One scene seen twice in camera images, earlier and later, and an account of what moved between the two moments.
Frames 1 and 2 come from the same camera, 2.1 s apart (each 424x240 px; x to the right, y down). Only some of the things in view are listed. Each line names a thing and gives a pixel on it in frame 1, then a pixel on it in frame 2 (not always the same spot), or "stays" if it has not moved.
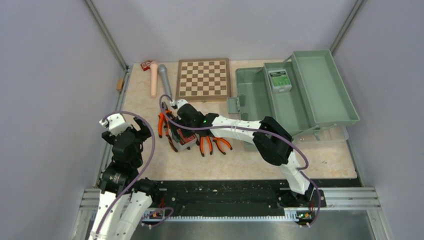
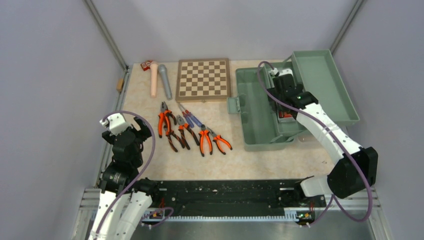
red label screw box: (182, 141) to (282, 114)
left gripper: (144, 132) stays
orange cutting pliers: (202, 145) stays
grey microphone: (163, 73) stays
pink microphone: (154, 68) stays
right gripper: (180, 121) to (273, 103)
